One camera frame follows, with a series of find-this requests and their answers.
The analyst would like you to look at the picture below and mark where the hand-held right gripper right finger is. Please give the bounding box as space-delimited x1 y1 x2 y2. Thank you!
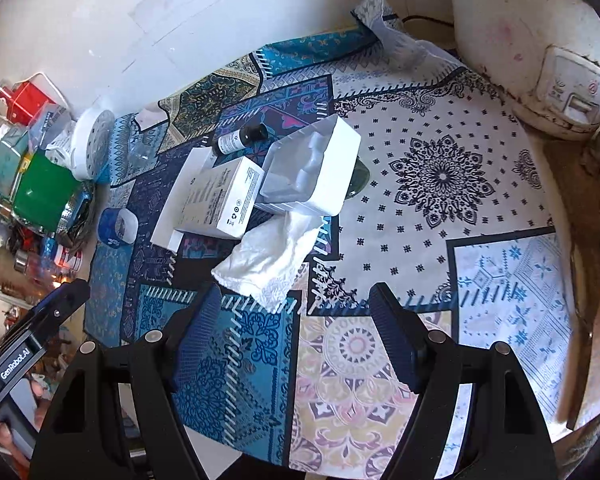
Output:
369 282 556 480

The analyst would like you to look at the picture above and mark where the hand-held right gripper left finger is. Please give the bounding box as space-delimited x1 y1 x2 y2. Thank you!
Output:
30 284 226 480

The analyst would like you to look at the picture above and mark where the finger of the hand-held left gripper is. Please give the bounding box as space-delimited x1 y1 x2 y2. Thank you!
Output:
22 279 92 348

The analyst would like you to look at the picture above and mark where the small blue container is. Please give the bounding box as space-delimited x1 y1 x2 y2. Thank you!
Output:
97 207 138 248

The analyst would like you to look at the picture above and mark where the white paper tissue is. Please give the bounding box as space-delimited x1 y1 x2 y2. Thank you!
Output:
211 210 331 311

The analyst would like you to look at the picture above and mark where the white box sleeve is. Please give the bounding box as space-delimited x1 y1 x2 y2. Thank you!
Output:
150 147 218 252

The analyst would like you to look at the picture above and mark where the white printed cardboard box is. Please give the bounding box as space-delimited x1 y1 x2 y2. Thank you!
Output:
172 156 266 240

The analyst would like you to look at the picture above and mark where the dark green glass object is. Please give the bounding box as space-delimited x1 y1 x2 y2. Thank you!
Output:
344 157 371 203

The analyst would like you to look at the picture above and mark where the white box tray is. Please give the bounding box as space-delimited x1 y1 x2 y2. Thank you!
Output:
254 114 361 216

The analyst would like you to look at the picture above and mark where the dark glass bottle white label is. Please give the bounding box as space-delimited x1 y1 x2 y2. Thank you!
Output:
211 124 268 157

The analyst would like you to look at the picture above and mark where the person's left hand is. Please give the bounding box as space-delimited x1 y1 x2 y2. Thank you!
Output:
0 422 31 461

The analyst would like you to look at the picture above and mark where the steel steamer basket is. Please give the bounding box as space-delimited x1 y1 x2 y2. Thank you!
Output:
55 185 98 248

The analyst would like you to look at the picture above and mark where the patterned blue patchwork tablecloth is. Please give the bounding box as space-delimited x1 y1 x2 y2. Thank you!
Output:
82 0 576 476

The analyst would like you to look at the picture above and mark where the green metal appliance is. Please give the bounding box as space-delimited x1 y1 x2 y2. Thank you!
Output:
11 152 83 231

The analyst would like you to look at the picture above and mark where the teal tissue box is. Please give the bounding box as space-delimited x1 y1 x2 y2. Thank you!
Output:
0 125 31 186

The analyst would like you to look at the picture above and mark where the white round perforated lid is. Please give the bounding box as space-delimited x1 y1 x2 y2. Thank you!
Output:
70 109 117 181

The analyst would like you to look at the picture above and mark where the clear glass cup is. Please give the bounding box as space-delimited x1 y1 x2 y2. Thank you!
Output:
125 130 163 171

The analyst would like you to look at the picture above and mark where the blue white plastic bag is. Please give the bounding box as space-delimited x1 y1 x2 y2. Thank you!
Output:
30 102 78 166

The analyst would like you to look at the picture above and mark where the red tin box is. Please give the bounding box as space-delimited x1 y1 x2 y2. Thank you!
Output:
7 80 56 123

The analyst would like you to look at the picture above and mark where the white rice cooker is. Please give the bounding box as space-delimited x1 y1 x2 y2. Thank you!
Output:
447 0 600 141

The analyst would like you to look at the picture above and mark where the black cable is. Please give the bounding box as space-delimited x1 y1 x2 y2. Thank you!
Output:
397 14 456 28

